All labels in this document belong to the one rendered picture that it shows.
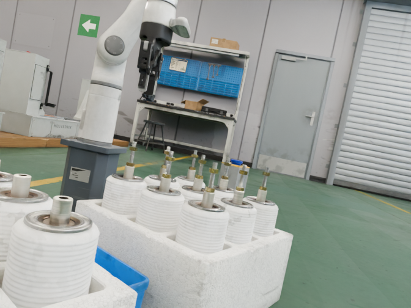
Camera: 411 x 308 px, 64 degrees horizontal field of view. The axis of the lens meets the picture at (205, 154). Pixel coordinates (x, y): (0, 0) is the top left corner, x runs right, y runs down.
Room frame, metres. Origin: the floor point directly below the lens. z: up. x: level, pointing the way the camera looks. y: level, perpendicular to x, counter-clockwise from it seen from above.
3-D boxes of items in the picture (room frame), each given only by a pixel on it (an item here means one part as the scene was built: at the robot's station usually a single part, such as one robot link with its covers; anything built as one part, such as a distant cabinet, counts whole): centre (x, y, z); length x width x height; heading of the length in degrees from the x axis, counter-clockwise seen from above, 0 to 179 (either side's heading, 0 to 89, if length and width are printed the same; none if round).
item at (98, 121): (0.98, 0.33, 0.39); 0.09 x 0.09 x 0.17; 82
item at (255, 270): (0.80, 0.00, 0.09); 0.39 x 0.39 x 0.18; 54
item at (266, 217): (0.83, -0.16, 0.16); 0.10 x 0.10 x 0.18
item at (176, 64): (5.88, 0.78, 1.54); 0.32 x 0.02 x 0.25; 82
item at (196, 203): (0.64, -0.02, 0.25); 0.08 x 0.08 x 0.01
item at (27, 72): (3.62, 1.71, 0.45); 1.51 x 0.57 x 0.74; 172
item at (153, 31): (0.78, 0.17, 0.57); 0.08 x 0.08 x 0.09
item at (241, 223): (0.73, -0.09, 0.16); 0.10 x 0.10 x 0.18
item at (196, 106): (5.61, 0.35, 0.87); 0.40 x 0.30 x 0.23; 68
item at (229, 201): (0.73, -0.09, 0.25); 0.08 x 0.08 x 0.01
